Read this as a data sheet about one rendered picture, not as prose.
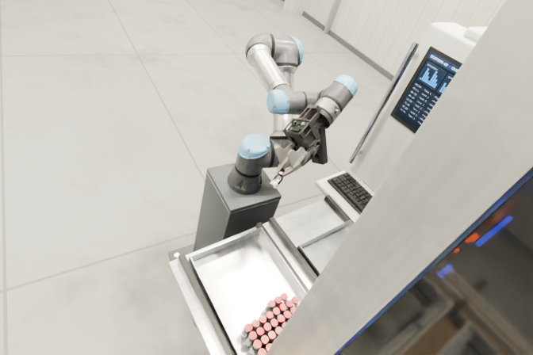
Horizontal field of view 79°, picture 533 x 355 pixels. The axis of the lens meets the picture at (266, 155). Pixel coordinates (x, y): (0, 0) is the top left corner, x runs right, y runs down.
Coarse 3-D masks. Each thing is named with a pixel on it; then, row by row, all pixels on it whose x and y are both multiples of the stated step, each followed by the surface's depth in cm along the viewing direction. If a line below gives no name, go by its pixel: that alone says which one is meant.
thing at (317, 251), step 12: (336, 228) 119; (348, 228) 123; (312, 240) 112; (324, 240) 116; (336, 240) 118; (300, 252) 108; (312, 252) 111; (324, 252) 113; (312, 264) 104; (324, 264) 109
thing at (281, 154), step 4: (280, 148) 89; (288, 148) 91; (292, 148) 92; (276, 152) 89; (280, 152) 89; (284, 152) 90; (288, 152) 91; (280, 156) 90; (284, 156) 90; (280, 160) 90; (284, 160) 90; (288, 160) 91; (280, 164) 90; (284, 164) 90; (288, 164) 90; (280, 168) 89; (284, 168) 90
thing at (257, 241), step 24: (240, 240) 107; (264, 240) 109; (192, 264) 95; (216, 264) 100; (240, 264) 102; (264, 264) 104; (216, 288) 94; (240, 288) 96; (264, 288) 97; (288, 288) 99; (216, 312) 87; (240, 312) 90; (264, 312) 92; (240, 336) 86
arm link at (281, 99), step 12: (264, 36) 125; (252, 48) 120; (264, 48) 121; (252, 60) 119; (264, 60) 114; (264, 72) 110; (276, 72) 108; (264, 84) 109; (276, 84) 103; (288, 84) 104; (276, 96) 97; (288, 96) 98; (300, 96) 100; (276, 108) 98; (288, 108) 99; (300, 108) 100
